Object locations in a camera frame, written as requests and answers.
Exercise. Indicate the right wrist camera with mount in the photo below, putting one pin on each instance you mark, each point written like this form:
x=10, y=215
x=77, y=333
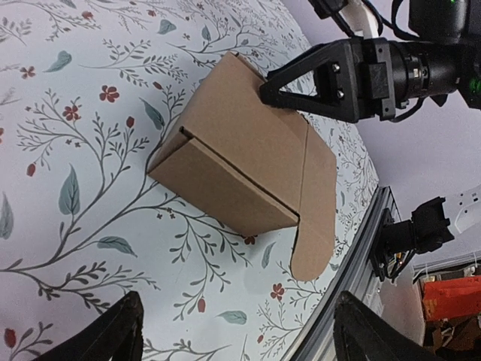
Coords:
x=352, y=17

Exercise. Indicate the floral patterned table mat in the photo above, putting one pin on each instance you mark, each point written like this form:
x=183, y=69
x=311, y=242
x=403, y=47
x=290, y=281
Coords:
x=89, y=89

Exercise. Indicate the brown cardboard box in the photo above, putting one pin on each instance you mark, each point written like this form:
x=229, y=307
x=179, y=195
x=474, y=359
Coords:
x=252, y=167

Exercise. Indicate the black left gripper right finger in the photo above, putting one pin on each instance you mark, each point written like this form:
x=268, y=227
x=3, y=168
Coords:
x=360, y=334

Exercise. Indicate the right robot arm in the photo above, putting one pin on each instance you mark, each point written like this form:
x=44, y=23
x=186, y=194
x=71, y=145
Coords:
x=443, y=54

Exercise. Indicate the orange box in background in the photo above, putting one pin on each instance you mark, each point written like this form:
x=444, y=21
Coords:
x=452, y=298

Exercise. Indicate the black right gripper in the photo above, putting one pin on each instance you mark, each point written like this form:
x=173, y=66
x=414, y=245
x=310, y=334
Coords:
x=371, y=74

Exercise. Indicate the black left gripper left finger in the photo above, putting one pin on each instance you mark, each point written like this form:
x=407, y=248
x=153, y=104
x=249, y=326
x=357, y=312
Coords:
x=115, y=335

